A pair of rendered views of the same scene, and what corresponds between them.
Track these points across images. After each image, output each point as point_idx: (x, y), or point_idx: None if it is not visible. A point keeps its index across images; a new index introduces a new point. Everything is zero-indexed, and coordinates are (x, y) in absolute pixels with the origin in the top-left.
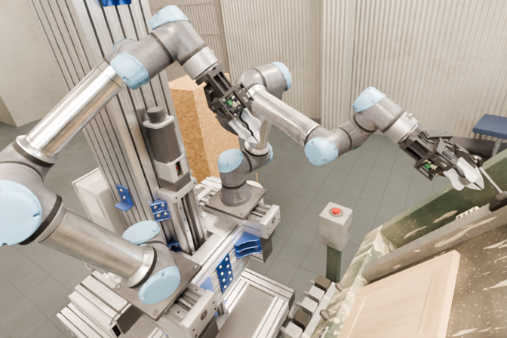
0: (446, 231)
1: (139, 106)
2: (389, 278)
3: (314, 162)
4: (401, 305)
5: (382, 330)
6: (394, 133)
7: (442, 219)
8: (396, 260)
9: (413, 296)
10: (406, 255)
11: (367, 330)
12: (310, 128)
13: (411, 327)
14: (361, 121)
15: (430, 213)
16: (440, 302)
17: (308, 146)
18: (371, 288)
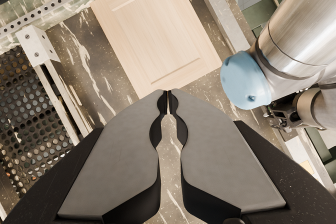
0: (239, 50)
1: None
2: (186, 4)
3: (222, 76)
4: (166, 47)
5: (142, 44)
6: (305, 116)
7: None
8: None
9: (176, 52)
10: (212, 10)
11: (135, 26)
12: (301, 75)
13: (154, 73)
14: (333, 96)
15: None
16: (176, 86)
17: (243, 85)
18: None
